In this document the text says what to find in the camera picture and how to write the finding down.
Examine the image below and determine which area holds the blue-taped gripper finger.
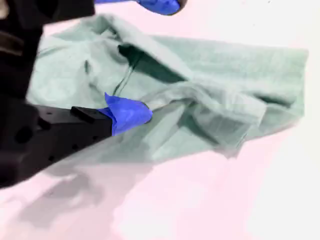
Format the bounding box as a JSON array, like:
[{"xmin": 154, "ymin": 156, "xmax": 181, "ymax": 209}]
[
  {"xmin": 94, "ymin": 0, "xmax": 189, "ymax": 17},
  {"xmin": 27, "ymin": 91, "xmax": 154, "ymax": 173}
]

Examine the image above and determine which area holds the pale green T-shirt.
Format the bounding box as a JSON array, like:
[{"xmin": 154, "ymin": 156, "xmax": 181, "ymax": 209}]
[{"xmin": 25, "ymin": 12, "xmax": 310, "ymax": 177}]

